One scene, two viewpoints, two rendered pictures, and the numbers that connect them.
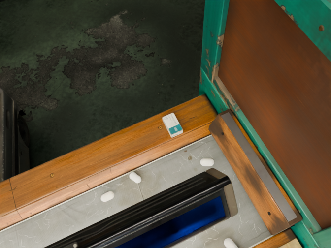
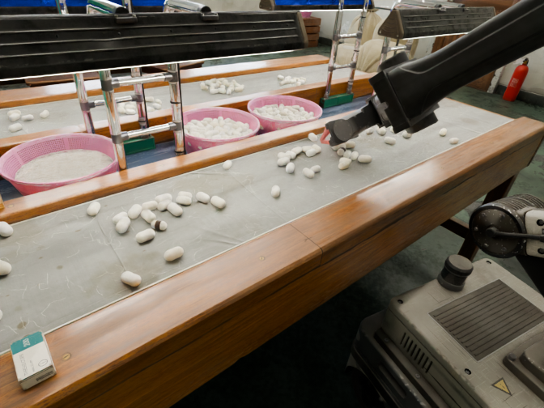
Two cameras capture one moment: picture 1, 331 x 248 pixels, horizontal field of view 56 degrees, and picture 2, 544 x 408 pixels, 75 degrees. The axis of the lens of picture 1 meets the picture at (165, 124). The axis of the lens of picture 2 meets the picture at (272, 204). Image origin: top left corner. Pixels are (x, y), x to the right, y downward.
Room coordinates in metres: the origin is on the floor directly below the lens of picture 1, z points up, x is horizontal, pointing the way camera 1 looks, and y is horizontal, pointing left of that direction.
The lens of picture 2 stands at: (0.71, 0.14, 1.20)
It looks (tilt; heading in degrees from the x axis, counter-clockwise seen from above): 34 degrees down; 157
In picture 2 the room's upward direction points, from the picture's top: 5 degrees clockwise
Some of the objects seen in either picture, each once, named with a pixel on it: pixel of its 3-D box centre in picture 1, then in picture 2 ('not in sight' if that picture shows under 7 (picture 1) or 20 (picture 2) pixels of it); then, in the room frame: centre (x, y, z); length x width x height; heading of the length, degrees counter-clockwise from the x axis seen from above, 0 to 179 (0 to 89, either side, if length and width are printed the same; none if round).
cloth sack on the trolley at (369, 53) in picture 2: not in sight; (377, 61); (-2.51, 2.57, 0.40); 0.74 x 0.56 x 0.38; 108
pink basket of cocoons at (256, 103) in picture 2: not in sight; (283, 120); (-0.42, 0.64, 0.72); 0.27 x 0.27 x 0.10
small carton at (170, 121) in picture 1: (172, 125); (32, 359); (0.39, -0.02, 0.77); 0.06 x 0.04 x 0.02; 19
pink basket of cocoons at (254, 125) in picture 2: not in sight; (217, 135); (-0.33, 0.38, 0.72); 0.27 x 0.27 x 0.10
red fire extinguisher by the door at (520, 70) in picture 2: not in sight; (517, 78); (-2.26, 4.42, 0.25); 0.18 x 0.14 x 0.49; 107
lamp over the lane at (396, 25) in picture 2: not in sight; (447, 19); (-0.29, 1.13, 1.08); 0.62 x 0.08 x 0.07; 109
